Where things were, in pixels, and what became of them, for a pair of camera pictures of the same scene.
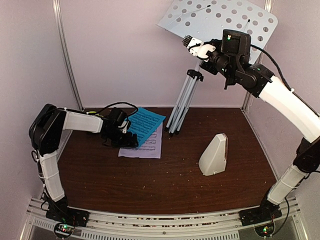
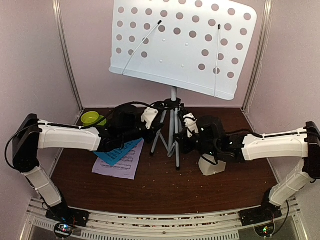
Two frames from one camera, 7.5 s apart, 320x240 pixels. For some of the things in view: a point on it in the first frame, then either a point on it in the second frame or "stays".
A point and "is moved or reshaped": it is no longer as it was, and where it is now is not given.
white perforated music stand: (206, 20) is moved or reshaped
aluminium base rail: (218, 225) stays
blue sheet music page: (143, 123) is moved or reshaped
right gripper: (205, 65) to (182, 144)
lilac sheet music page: (151, 148) to (126, 168)
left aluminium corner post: (57, 10) stays
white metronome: (213, 160) stays
